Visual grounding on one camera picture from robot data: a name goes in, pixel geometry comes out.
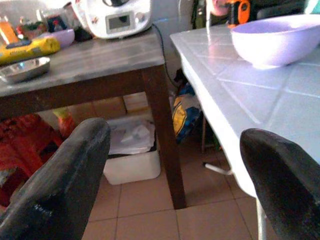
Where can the yellow and blue bag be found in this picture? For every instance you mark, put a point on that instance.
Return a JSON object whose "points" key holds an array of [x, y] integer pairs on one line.
{"points": [[185, 117]]}

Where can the yellow food package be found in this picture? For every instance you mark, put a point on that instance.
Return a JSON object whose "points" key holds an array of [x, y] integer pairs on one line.
{"points": [[27, 50]]}

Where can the round steel plate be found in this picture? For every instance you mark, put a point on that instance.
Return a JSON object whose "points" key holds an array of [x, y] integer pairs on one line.
{"points": [[23, 68]]}

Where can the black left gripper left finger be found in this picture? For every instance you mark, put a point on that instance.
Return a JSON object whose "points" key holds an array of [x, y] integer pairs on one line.
{"points": [[62, 180]]}

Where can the dark wooden table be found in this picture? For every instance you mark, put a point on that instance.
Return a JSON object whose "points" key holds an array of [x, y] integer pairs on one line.
{"points": [[100, 72]]}

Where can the large lilac bowl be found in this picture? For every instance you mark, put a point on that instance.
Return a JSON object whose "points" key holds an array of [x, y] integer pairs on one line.
{"points": [[275, 41]]}

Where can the orange and black tool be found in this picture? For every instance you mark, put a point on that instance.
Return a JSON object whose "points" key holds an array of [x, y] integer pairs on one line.
{"points": [[238, 12]]}

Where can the small lilac bowl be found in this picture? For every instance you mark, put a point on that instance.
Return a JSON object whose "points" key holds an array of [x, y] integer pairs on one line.
{"points": [[62, 37]]}

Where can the white tiled table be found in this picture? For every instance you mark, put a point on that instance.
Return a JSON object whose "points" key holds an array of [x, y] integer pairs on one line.
{"points": [[250, 100]]}

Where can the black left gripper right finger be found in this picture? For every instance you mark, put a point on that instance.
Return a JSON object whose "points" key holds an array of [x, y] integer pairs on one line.
{"points": [[287, 180]]}

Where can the white kitchen machine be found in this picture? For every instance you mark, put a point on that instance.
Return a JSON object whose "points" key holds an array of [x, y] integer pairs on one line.
{"points": [[117, 17]]}

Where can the white plastic bin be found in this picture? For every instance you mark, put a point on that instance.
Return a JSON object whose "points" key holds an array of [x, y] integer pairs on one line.
{"points": [[132, 160]]}

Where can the red plastic crate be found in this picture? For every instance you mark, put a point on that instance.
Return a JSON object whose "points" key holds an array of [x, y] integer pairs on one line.
{"points": [[22, 150]]}

